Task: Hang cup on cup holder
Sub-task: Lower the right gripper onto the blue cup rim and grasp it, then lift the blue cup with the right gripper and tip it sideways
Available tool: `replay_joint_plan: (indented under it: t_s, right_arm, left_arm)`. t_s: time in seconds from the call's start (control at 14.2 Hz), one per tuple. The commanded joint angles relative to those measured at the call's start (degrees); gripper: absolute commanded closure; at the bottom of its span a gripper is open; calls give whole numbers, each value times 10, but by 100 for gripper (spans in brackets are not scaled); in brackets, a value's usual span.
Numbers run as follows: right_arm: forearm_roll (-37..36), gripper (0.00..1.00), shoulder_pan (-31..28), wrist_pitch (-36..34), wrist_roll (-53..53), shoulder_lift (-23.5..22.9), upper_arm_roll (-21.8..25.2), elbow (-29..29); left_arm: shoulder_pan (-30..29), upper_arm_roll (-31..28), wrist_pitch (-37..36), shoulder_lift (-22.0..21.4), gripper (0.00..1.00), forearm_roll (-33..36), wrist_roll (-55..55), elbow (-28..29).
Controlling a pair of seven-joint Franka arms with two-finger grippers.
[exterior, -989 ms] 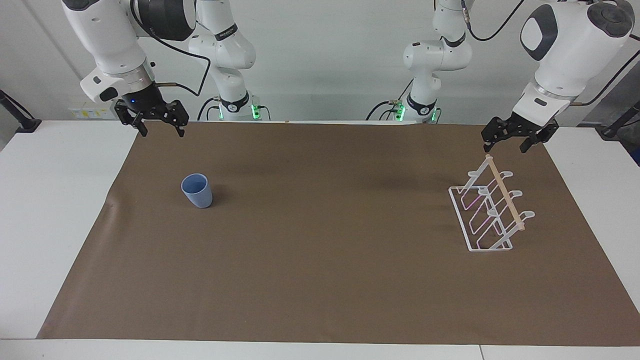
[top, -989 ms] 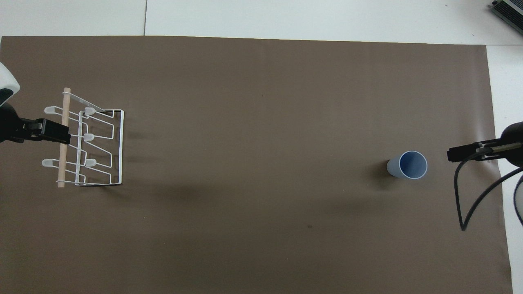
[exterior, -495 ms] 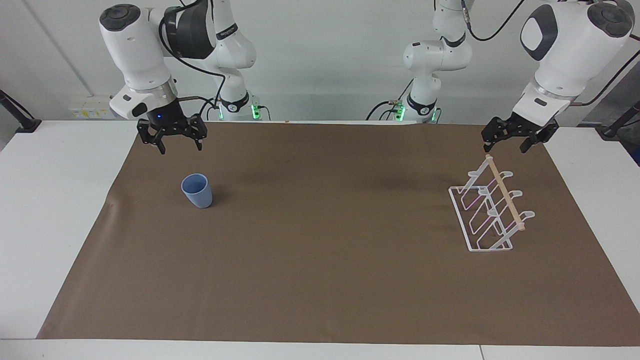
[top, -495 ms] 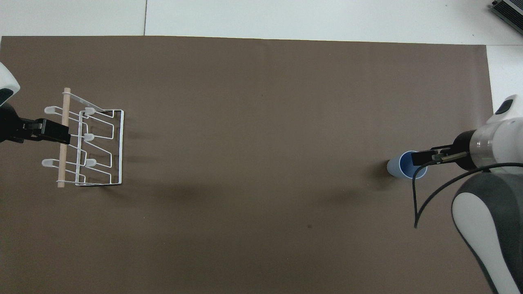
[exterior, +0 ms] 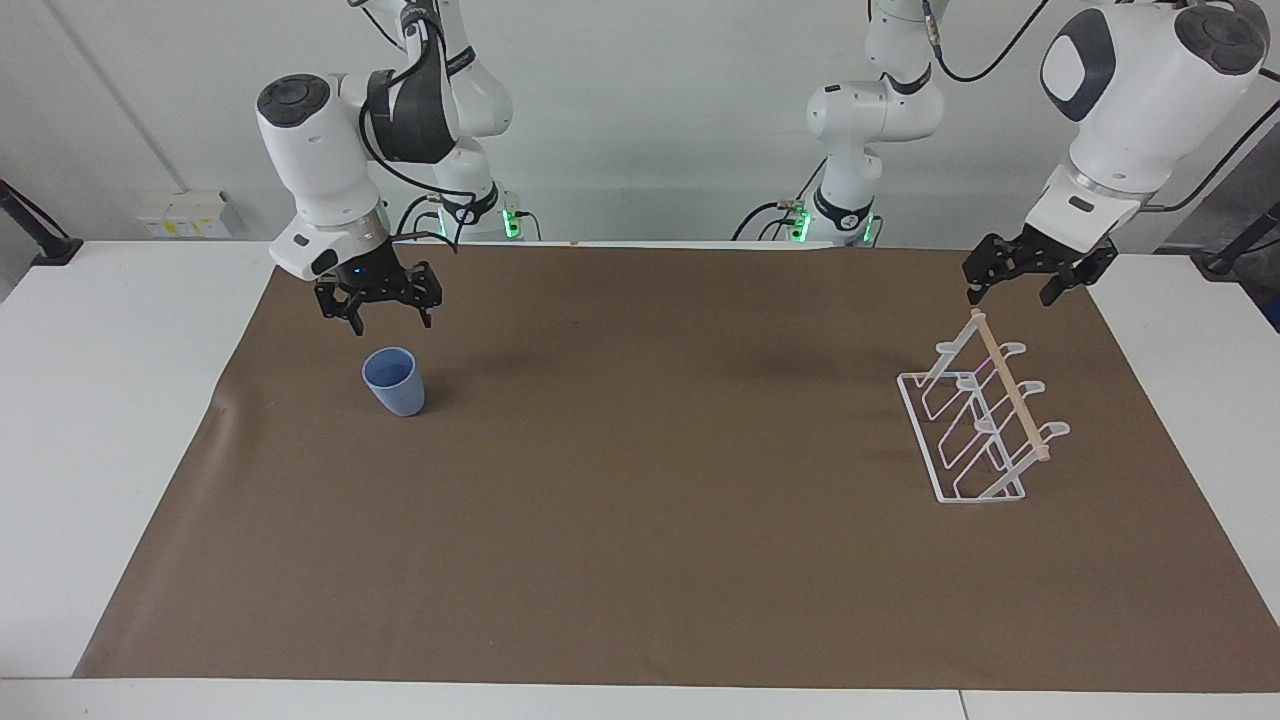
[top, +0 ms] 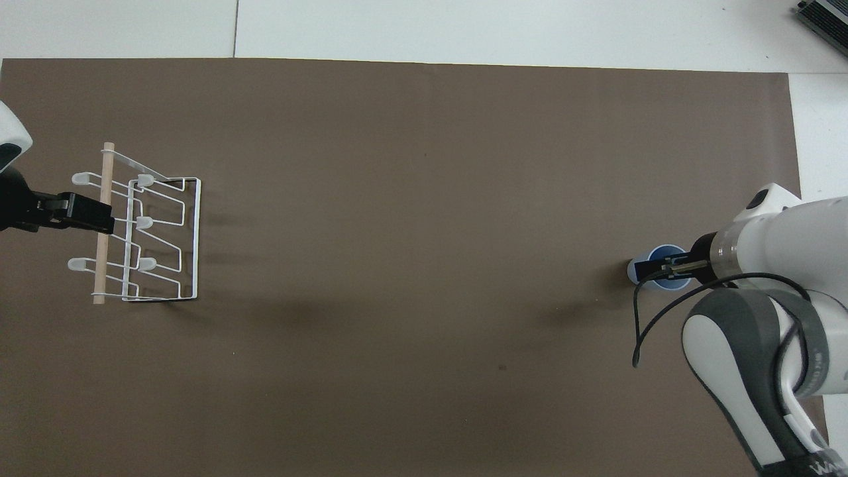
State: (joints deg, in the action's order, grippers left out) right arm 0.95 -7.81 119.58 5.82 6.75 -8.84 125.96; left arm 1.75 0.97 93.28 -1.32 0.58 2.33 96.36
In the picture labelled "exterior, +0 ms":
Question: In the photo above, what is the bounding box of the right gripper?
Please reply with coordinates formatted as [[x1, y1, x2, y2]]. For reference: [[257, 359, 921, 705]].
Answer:
[[314, 240, 444, 337]]

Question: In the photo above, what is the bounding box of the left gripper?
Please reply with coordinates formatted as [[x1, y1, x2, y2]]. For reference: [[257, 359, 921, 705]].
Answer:
[[962, 224, 1120, 308]]

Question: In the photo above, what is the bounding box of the blue cup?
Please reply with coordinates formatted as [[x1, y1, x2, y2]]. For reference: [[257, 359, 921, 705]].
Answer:
[[361, 346, 427, 419]]

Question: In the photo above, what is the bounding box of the black stand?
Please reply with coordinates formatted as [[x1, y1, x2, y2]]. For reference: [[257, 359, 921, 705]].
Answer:
[[1190, 198, 1280, 280], [0, 178, 84, 267]]

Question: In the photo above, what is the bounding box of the black cable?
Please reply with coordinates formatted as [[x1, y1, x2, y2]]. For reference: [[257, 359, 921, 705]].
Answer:
[[732, 156, 833, 243], [357, 8, 481, 255], [922, 0, 1053, 85], [1143, 95, 1280, 214]]

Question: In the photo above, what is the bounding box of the white wire cup holder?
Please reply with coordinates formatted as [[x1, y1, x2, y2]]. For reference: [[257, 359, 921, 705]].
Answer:
[[896, 307, 1072, 505]]

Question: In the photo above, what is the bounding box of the white wall socket box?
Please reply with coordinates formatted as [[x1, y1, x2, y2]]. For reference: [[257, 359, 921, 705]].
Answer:
[[136, 189, 232, 240]]

